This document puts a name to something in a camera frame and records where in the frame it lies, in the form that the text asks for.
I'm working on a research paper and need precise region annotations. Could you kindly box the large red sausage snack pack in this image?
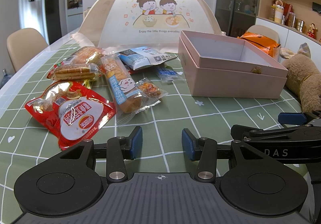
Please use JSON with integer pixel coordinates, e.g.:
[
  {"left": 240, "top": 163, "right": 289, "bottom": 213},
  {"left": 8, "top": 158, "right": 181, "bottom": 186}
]
[{"left": 24, "top": 81, "right": 116, "bottom": 150}]

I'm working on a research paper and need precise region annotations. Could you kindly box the long blue biscuit pack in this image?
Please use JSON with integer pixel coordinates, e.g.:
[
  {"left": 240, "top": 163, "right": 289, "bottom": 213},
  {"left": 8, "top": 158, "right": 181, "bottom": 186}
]
[{"left": 101, "top": 54, "right": 160, "bottom": 126}]

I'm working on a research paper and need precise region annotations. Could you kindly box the small clear dried-snack packet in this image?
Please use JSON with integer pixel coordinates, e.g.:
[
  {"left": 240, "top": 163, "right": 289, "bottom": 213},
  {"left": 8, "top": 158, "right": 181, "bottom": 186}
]
[{"left": 137, "top": 78, "right": 168, "bottom": 99}]

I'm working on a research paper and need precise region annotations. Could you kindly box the small clear blue candy pack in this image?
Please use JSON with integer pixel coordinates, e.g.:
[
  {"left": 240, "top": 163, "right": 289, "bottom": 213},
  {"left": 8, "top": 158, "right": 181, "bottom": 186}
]
[{"left": 155, "top": 66, "right": 184, "bottom": 83}]

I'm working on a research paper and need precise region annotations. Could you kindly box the blue white snack bag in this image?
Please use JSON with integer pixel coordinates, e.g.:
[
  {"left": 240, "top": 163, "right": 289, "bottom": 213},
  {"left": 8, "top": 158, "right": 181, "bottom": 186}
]
[{"left": 118, "top": 47, "right": 176, "bottom": 71}]

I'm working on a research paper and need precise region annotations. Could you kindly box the brown cracker pack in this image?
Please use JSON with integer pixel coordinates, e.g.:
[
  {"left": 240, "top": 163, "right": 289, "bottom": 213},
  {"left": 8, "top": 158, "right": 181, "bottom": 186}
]
[{"left": 47, "top": 63, "right": 101, "bottom": 81}]

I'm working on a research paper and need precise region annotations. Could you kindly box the golden bread bun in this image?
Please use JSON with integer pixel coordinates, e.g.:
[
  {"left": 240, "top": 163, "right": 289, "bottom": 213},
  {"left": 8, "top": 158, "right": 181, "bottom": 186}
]
[{"left": 63, "top": 46, "right": 106, "bottom": 64}]

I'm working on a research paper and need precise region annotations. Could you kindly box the brown plush teddy bear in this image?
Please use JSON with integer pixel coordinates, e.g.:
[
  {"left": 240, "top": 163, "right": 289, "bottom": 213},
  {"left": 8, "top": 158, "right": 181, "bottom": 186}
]
[{"left": 280, "top": 43, "right": 321, "bottom": 113}]

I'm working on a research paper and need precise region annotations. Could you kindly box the orange snack bag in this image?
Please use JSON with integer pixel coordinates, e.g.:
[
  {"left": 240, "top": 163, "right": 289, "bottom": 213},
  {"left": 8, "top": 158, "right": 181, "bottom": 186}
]
[{"left": 238, "top": 32, "right": 280, "bottom": 57}]

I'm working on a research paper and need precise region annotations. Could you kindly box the pink open gift box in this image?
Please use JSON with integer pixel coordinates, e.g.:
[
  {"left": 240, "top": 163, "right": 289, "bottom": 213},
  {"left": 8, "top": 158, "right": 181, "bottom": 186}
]
[{"left": 179, "top": 30, "right": 288, "bottom": 99}]

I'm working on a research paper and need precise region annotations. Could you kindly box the beige chair right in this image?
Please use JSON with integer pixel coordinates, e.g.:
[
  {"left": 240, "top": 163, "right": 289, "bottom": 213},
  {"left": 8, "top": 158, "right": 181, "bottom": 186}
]
[{"left": 247, "top": 25, "right": 279, "bottom": 43}]

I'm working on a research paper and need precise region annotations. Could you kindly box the beige chair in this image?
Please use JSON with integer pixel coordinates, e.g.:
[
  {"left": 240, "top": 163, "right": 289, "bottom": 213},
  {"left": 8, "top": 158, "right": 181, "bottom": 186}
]
[
  {"left": 247, "top": 25, "right": 279, "bottom": 43},
  {"left": 7, "top": 28, "right": 48, "bottom": 72}
]

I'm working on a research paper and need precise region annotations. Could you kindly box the green grid tablecloth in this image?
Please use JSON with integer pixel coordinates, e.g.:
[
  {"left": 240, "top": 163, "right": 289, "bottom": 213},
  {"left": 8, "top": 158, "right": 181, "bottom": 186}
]
[{"left": 0, "top": 38, "right": 312, "bottom": 224}]

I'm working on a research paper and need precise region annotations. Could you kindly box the blue water bottle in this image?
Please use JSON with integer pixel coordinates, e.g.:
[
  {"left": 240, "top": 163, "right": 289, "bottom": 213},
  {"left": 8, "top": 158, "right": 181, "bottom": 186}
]
[{"left": 0, "top": 69, "right": 12, "bottom": 89}]

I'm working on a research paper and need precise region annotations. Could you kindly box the cartoon mesh food cover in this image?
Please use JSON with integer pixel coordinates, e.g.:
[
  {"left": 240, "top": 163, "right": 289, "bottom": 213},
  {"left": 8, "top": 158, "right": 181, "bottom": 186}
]
[{"left": 71, "top": 0, "right": 223, "bottom": 53}]

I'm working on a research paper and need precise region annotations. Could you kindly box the beige chair left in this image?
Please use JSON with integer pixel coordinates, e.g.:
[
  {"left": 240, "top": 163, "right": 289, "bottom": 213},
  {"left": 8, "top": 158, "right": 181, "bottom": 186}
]
[{"left": 7, "top": 28, "right": 48, "bottom": 72}]

